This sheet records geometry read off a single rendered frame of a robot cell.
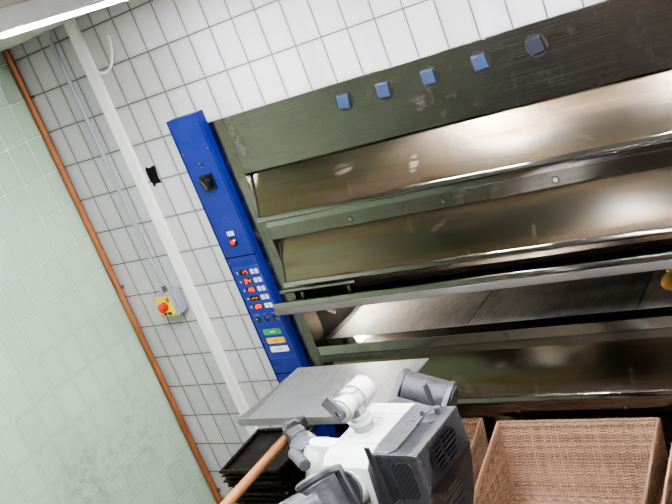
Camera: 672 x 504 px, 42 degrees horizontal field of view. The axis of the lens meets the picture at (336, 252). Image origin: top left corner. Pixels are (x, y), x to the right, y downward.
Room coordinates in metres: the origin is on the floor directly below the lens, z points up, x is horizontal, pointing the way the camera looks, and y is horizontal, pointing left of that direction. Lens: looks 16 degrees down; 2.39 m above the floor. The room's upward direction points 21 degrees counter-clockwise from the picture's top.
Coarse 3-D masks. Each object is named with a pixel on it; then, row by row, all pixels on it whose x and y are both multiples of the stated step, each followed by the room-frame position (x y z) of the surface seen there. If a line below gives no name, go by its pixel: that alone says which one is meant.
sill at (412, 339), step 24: (624, 312) 2.41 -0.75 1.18; (648, 312) 2.35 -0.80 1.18; (360, 336) 3.01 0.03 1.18; (384, 336) 2.93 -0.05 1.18; (408, 336) 2.85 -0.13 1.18; (432, 336) 2.77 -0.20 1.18; (456, 336) 2.71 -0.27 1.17; (480, 336) 2.66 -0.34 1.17; (504, 336) 2.61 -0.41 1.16; (528, 336) 2.56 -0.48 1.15; (552, 336) 2.51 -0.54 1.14
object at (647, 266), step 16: (592, 256) 2.41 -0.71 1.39; (608, 256) 2.35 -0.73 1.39; (624, 256) 2.30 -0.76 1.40; (464, 272) 2.69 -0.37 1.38; (480, 272) 2.62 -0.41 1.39; (496, 272) 2.55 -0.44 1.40; (576, 272) 2.28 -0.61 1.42; (592, 272) 2.25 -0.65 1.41; (608, 272) 2.22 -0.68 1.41; (624, 272) 2.19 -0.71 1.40; (352, 288) 2.95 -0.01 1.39; (368, 288) 2.87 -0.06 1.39; (448, 288) 2.53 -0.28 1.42; (464, 288) 2.49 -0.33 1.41; (480, 288) 2.46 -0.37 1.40; (496, 288) 2.43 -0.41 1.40; (320, 304) 2.83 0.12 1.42; (336, 304) 2.79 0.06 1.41; (352, 304) 2.75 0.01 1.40; (368, 304) 2.71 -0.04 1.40
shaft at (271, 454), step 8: (280, 440) 2.36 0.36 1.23; (272, 448) 2.33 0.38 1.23; (280, 448) 2.34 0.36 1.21; (264, 456) 2.30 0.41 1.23; (272, 456) 2.30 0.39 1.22; (256, 464) 2.27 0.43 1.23; (264, 464) 2.27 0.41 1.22; (248, 472) 2.24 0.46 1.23; (256, 472) 2.24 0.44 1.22; (248, 480) 2.21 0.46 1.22; (240, 488) 2.18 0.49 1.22; (232, 496) 2.15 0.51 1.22; (240, 496) 2.17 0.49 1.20
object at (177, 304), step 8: (168, 288) 3.44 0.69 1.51; (176, 288) 3.39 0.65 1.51; (160, 296) 3.38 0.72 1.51; (168, 296) 3.35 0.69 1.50; (176, 296) 3.38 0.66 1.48; (168, 304) 3.36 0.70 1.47; (176, 304) 3.36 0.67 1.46; (184, 304) 3.39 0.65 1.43; (160, 312) 3.40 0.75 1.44; (168, 312) 3.38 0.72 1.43; (176, 312) 3.35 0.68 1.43
